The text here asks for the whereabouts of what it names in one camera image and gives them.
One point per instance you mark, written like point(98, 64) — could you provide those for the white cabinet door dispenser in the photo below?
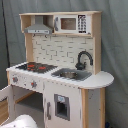
point(62, 106)

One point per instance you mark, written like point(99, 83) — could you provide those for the left red stove knob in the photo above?
point(15, 79)

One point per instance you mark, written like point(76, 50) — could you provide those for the right red stove knob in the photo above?
point(33, 84)

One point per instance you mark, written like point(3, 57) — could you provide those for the black stovetop red burners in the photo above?
point(36, 67)

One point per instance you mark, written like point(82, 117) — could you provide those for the red stove knob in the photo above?
point(15, 79)
point(33, 84)

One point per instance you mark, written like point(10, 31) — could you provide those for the wooden toy kitchen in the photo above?
point(61, 50)

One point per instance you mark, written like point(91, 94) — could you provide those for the black toy faucet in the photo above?
point(84, 61)

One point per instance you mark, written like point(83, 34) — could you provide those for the grey range hood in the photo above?
point(39, 27)

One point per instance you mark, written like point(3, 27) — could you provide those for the white oven door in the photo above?
point(6, 105)

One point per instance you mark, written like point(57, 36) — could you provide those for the white toy microwave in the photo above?
point(74, 24)

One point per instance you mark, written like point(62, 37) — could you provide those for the grey metal sink basin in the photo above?
point(73, 74)

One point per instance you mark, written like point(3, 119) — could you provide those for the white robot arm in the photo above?
point(22, 121)

